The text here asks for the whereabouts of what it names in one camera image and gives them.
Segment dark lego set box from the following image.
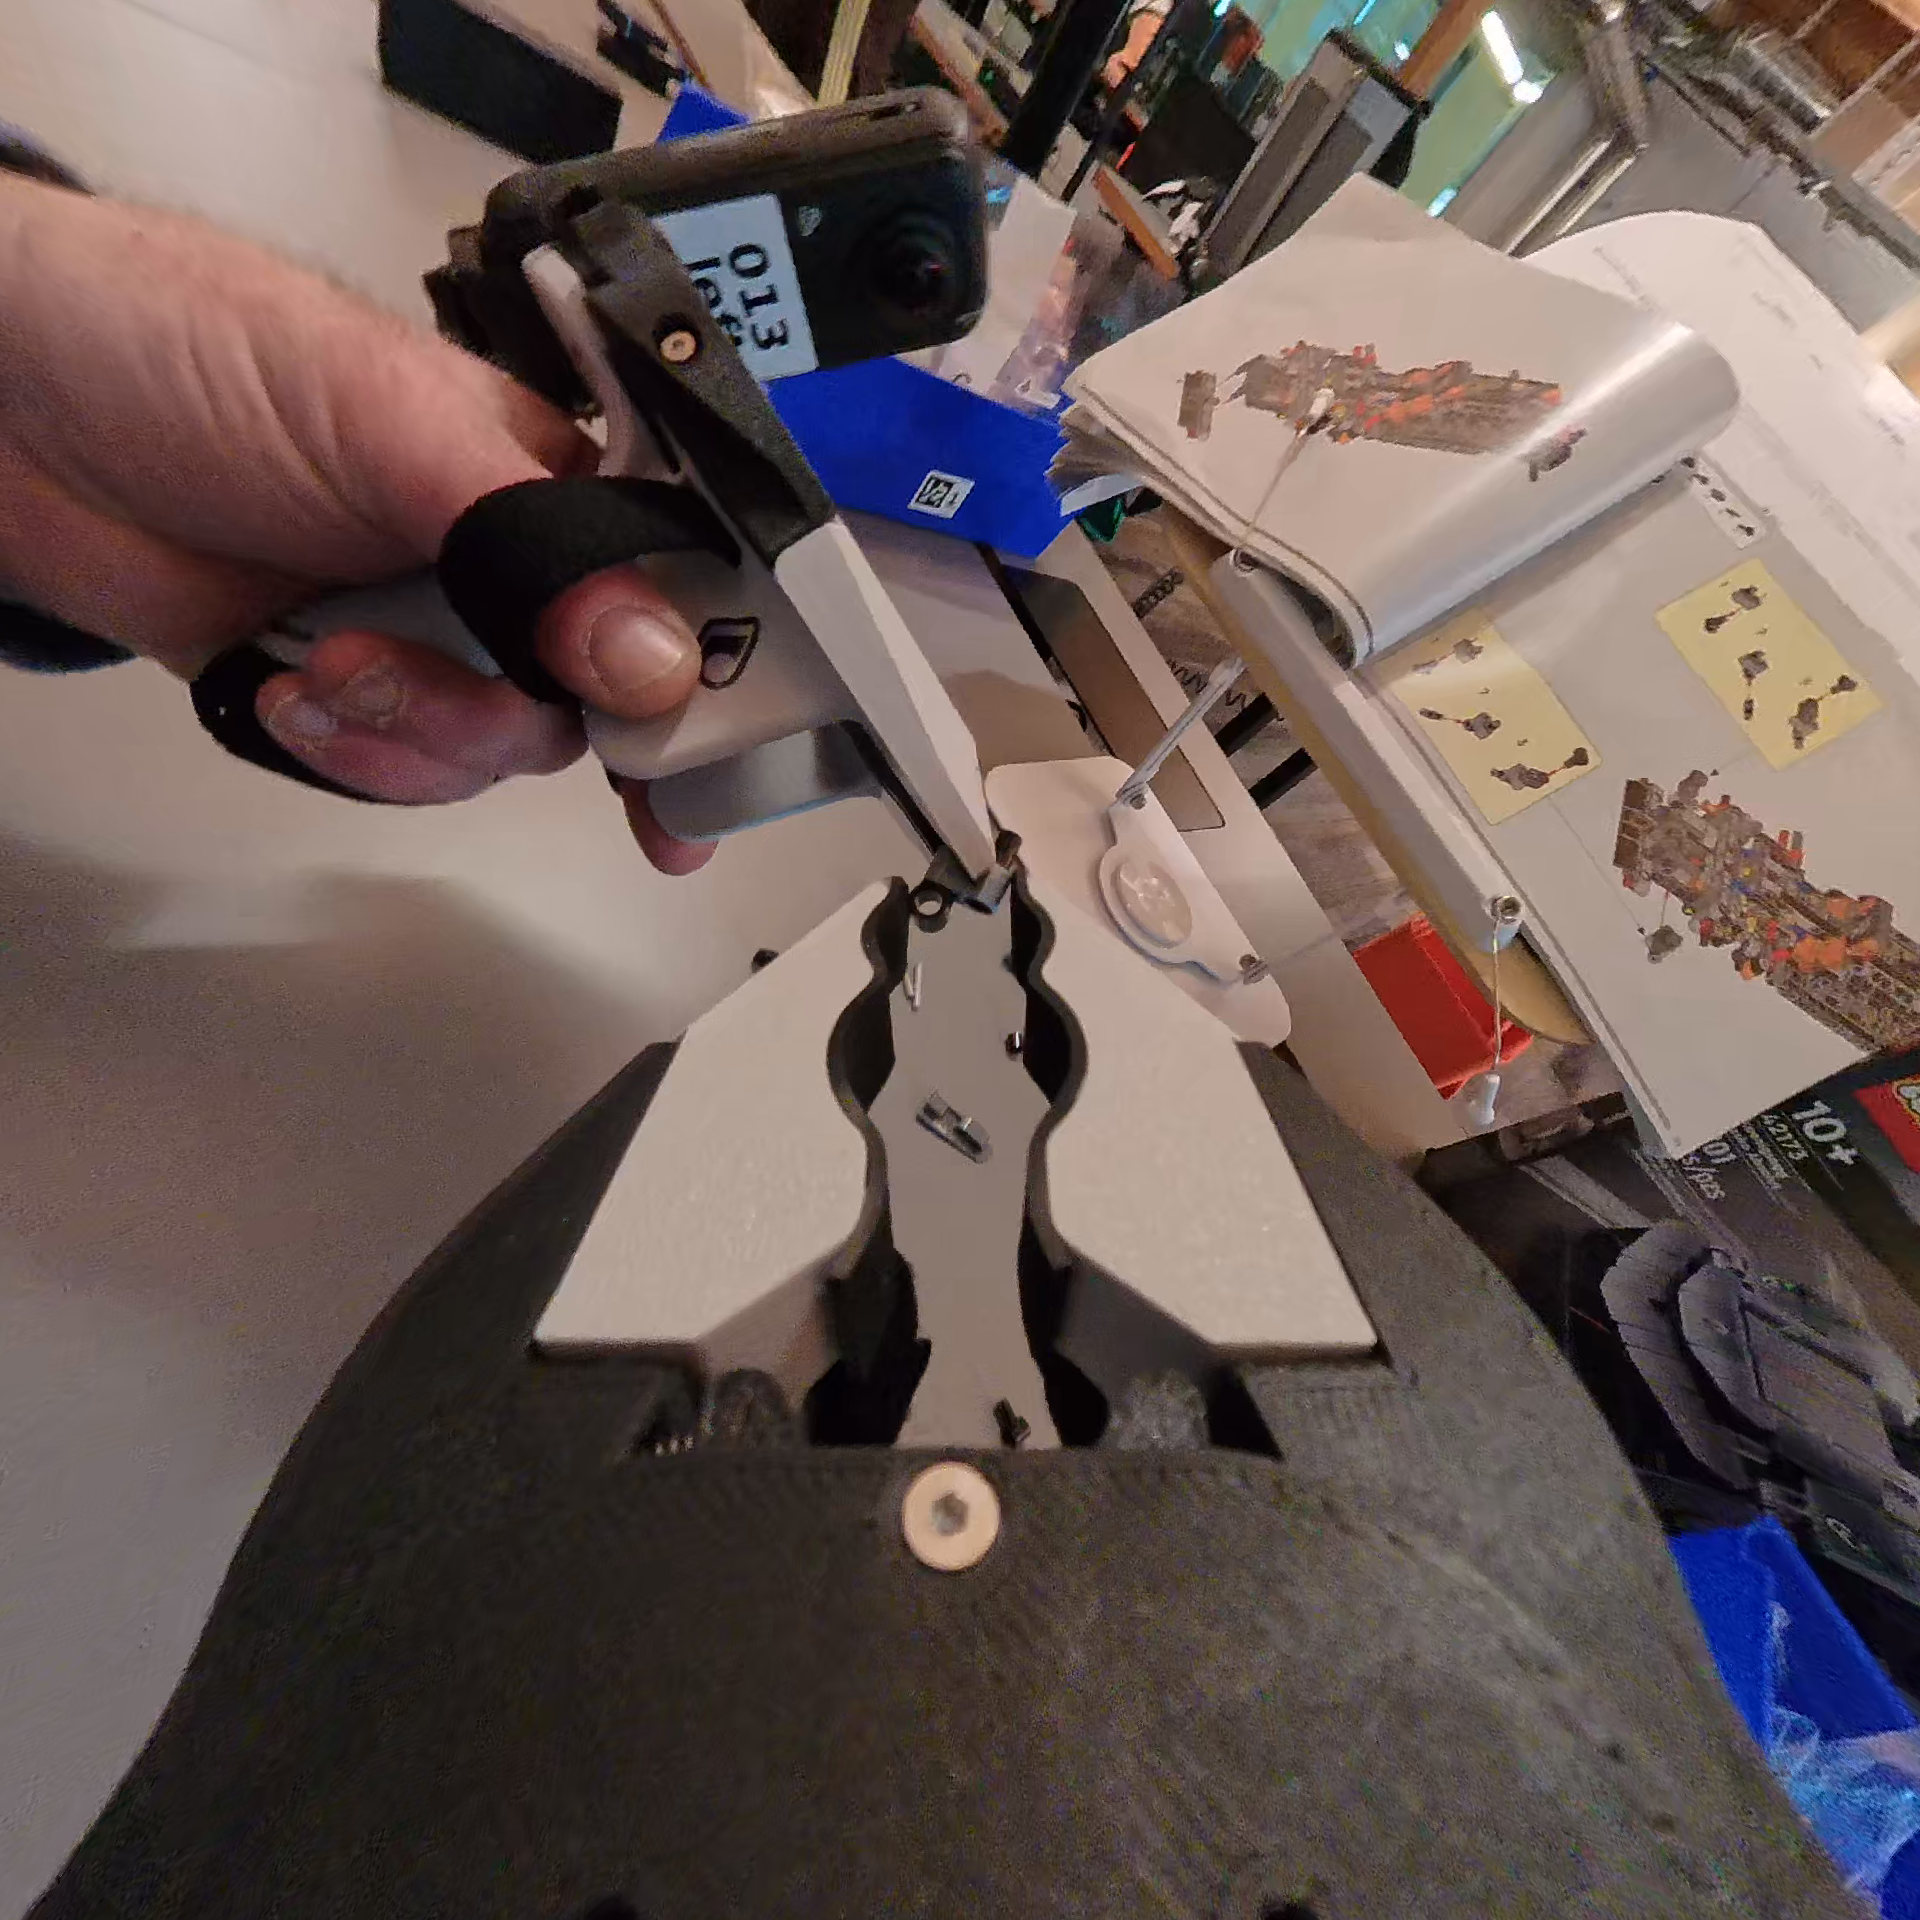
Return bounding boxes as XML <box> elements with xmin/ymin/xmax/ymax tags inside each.
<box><xmin>1591</xmin><ymin>1043</ymin><xmax>1920</xmax><ymax>1629</ymax></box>

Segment white book stand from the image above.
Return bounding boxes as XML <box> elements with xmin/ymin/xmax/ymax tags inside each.
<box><xmin>982</xmin><ymin>382</ymin><xmax>1596</xmax><ymax>1133</ymax></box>

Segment plain blue storage bin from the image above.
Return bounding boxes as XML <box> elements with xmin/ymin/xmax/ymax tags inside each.
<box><xmin>1663</xmin><ymin>1515</ymin><xmax>1920</xmax><ymax>1920</ymax></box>

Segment black pole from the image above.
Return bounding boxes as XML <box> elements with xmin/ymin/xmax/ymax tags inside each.
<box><xmin>996</xmin><ymin>0</ymin><xmax>1136</xmax><ymax>179</ymax></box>

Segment red storage bin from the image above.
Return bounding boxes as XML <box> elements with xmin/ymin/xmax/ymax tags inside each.
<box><xmin>1350</xmin><ymin>919</ymin><xmax>1535</xmax><ymax>1100</ymax></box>

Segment labelled blue storage bin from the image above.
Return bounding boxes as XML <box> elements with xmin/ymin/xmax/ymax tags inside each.
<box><xmin>660</xmin><ymin>83</ymin><xmax>1124</xmax><ymax>559</ymax></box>

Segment clear plastic parts bags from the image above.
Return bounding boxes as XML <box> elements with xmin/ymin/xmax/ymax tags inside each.
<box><xmin>959</xmin><ymin>176</ymin><xmax>1164</xmax><ymax>413</ymax></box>

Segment black rectangular case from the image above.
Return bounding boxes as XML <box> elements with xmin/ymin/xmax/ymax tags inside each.
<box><xmin>375</xmin><ymin>0</ymin><xmax>627</xmax><ymax>164</ymax></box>

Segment person's left hand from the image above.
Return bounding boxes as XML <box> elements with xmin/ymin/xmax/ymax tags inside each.
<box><xmin>0</xmin><ymin>172</ymin><xmax>721</xmax><ymax>880</ymax></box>

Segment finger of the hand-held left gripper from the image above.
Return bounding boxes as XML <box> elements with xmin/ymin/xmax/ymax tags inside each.
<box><xmin>767</xmin><ymin>513</ymin><xmax>1000</xmax><ymax>884</ymax></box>

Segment person's left forearm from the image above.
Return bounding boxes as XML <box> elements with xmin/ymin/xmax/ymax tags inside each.
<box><xmin>0</xmin><ymin>127</ymin><xmax>139</xmax><ymax>676</ymax></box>

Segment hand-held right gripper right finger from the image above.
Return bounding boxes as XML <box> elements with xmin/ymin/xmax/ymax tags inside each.
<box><xmin>1000</xmin><ymin>870</ymin><xmax>1384</xmax><ymax>1448</ymax></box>

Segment clear plastic bag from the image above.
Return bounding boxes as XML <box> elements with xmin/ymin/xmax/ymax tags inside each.
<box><xmin>1761</xmin><ymin>1597</ymin><xmax>1920</xmax><ymax>1920</ymax></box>

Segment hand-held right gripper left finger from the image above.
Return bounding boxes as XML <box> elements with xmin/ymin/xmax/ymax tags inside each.
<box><xmin>532</xmin><ymin>877</ymin><xmax>934</xmax><ymax>1448</ymax></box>

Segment lego instruction booklet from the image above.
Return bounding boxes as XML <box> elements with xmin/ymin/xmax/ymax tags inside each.
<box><xmin>1056</xmin><ymin>172</ymin><xmax>1920</xmax><ymax>1161</ymax></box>

